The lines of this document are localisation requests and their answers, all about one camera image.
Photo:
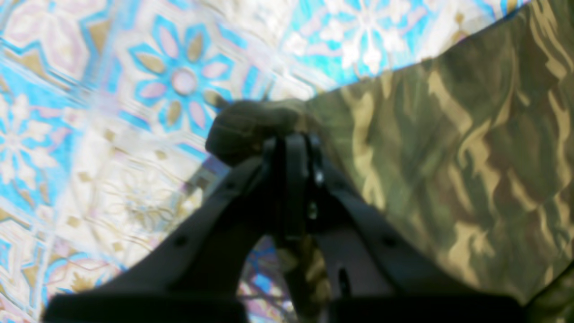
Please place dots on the camouflage T-shirt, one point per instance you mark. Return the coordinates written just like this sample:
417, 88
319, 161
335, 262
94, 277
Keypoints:
469, 155

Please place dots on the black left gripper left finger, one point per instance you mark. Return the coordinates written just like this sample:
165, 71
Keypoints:
193, 275

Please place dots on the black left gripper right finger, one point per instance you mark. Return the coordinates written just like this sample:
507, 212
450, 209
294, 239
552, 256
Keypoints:
375, 275

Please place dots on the patterned tile tablecloth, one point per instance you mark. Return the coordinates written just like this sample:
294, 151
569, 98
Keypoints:
104, 112

